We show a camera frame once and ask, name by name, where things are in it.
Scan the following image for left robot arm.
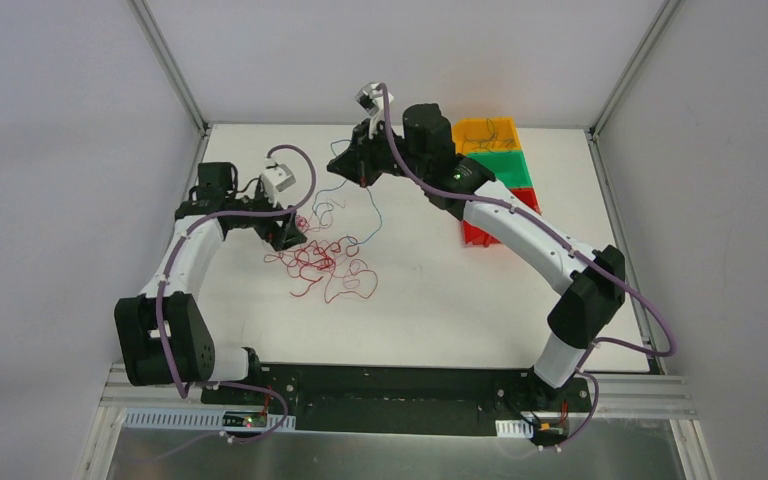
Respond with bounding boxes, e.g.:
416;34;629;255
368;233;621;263
114;162;306;405

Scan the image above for left white cable duct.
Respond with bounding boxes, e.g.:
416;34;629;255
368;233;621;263
123;408;296;434

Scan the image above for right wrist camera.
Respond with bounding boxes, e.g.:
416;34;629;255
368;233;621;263
355;82;394;139

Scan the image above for aluminium frame rail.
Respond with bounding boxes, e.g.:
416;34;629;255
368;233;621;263
76;364;716;479

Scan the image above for green plastic bin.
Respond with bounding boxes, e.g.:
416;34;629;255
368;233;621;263
468;150;533;189

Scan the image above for right circuit board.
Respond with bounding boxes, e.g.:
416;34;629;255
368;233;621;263
531;427;568;447

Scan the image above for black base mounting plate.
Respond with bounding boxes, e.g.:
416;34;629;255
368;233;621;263
200;363;592;437

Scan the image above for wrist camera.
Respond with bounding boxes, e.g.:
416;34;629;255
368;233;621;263
259;163;296;204
355;82;394;139

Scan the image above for single blue wire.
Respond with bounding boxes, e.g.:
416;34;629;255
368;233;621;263
311;137;384;248

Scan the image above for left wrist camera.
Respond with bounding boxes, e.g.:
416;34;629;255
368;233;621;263
259;163;296;204

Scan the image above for yellow plastic bin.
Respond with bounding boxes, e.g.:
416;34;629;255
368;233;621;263
452;117;521;155

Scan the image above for circuit board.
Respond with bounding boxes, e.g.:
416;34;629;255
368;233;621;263
531;427;568;447
222;411;268;431

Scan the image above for white cable duct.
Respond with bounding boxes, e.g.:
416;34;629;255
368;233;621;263
495;419;534;439
123;408;296;434

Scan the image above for left circuit board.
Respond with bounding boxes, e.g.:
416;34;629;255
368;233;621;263
222;411;268;431

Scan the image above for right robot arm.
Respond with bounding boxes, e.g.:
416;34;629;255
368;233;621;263
326;103;626;410

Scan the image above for red wires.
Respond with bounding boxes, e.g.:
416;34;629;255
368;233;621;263
263;211;380;305

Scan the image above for right white cable duct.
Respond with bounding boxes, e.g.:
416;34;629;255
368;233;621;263
495;419;534;439

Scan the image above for red plastic bin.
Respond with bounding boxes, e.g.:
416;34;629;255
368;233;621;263
461;187;542;248

